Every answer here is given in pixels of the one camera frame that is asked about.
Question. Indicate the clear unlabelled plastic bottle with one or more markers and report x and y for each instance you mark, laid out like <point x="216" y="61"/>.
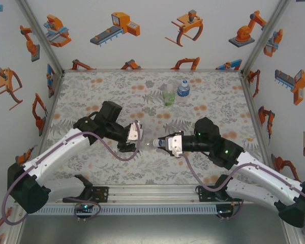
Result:
<point x="147" y="143"/>

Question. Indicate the green label plastic bottle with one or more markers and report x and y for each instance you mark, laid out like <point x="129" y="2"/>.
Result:
<point x="168" y="97"/>

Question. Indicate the blue label Pocari bottle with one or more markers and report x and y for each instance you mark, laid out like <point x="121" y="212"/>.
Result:
<point x="183" y="91"/>

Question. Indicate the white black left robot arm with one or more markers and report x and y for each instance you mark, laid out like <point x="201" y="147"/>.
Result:
<point x="56" y="152"/>

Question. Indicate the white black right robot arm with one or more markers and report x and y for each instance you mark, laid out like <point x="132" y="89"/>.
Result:
<point x="269" y="175"/>

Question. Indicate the floral grey tablecloth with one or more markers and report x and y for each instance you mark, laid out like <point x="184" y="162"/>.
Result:
<point x="117" y="84"/>

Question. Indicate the small circuit board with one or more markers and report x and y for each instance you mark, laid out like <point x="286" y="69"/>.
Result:
<point x="225" y="211"/>
<point x="84" y="207"/>

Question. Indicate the grey metal panel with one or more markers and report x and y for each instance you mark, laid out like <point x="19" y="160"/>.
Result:
<point x="152" y="228"/>

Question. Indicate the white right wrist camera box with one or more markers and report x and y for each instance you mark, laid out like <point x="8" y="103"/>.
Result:
<point x="175" y="146"/>

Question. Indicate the wide grooved aluminium rail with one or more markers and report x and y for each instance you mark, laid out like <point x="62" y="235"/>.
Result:
<point x="152" y="195"/>

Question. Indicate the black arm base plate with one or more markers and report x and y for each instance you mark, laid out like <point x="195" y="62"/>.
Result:
<point x="104" y="194"/>
<point x="203" y="193"/>

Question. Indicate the slim aluminium table rail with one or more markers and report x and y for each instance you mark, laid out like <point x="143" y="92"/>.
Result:
<point x="53" y="101"/>
<point x="152" y="70"/>
<point x="250" y="101"/>

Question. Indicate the aluminium corner post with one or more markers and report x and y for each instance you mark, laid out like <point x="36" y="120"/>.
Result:
<point x="264" y="33"/>
<point x="40" y="35"/>

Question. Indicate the aluminium frame leg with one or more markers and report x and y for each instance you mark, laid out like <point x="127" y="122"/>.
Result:
<point x="12" y="233"/>
<point x="293" y="236"/>

